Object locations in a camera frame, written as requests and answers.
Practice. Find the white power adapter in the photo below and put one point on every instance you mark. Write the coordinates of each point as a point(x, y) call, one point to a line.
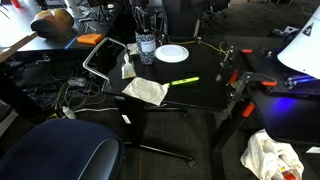
point(69, 112)

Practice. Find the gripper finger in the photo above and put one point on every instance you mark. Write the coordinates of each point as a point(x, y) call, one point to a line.
point(144, 20)
point(137, 18)

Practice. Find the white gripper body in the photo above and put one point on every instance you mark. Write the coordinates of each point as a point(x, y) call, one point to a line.
point(140, 3)

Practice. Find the orange foam block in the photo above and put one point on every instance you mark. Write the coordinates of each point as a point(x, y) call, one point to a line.
point(90, 39)

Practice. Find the blue office chair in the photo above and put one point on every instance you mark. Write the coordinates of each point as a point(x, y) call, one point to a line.
point(60, 150)

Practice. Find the black white patterned cup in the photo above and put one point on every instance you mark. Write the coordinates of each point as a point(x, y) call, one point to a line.
point(146, 50)

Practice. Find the white plastic bag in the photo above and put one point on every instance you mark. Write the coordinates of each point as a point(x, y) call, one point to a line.
point(260, 156)

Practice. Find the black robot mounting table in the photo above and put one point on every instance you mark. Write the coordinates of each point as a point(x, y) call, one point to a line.
point(286, 113)

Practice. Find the yellow plug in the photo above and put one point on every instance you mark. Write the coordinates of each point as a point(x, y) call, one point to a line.
point(54, 116)

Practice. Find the green highlighter marker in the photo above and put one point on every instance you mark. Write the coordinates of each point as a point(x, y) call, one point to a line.
point(183, 81)

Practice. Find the black mesh office chair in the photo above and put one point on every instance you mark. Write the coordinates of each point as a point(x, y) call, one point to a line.
point(181, 15)

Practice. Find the black rolling table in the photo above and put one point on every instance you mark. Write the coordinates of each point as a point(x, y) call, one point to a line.
point(195, 93)

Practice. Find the white round plate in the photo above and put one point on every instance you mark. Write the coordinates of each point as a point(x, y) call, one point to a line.
point(171, 53)

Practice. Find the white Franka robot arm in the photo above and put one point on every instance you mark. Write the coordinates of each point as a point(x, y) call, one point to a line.
point(303, 50)

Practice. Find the yellow black helmet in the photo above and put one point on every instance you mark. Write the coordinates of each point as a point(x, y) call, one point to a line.
point(53, 21)

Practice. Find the grey power brick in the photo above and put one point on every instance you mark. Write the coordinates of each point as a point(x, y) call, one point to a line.
point(77, 82)

